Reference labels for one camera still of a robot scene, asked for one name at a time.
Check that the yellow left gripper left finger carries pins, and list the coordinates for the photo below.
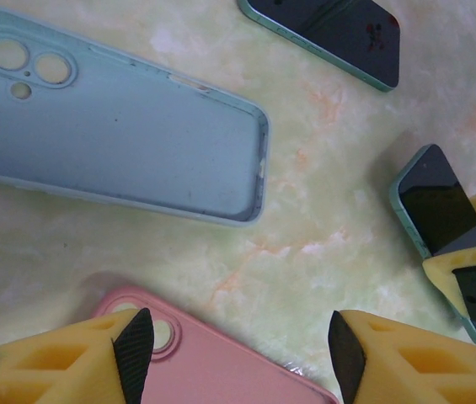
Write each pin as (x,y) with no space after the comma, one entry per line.
(52,370)

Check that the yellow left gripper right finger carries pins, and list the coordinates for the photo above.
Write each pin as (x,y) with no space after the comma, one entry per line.
(423,370)

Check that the black phone with green edge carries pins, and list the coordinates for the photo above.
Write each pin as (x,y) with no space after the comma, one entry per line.
(435,202)
(338,33)

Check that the light blue phone case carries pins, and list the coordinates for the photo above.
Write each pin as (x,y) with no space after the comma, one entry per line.
(115,139)

